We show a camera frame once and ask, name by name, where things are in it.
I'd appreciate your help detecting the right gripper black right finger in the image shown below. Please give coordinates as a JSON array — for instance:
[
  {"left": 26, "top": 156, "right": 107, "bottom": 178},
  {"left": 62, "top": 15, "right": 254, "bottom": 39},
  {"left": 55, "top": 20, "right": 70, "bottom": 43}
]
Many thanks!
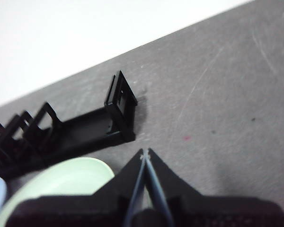
[{"left": 146, "top": 148, "right": 284, "bottom": 227}]

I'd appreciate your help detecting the black plate rack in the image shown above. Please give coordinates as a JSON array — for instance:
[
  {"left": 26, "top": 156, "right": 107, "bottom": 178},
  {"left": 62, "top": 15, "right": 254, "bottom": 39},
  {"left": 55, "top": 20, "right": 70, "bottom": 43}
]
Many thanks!
[{"left": 0, "top": 70, "right": 138, "bottom": 182}]

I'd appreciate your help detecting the pale green plate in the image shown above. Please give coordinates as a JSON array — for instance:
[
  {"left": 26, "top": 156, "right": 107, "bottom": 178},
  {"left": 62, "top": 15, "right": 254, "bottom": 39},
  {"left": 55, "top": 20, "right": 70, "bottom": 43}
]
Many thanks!
[{"left": 0, "top": 157, "right": 115, "bottom": 227}]

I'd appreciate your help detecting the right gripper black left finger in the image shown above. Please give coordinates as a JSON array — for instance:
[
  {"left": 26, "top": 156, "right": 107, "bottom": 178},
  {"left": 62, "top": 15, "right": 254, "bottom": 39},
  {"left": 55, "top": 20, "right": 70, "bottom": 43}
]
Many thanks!
[{"left": 4, "top": 148, "right": 147, "bottom": 227}]

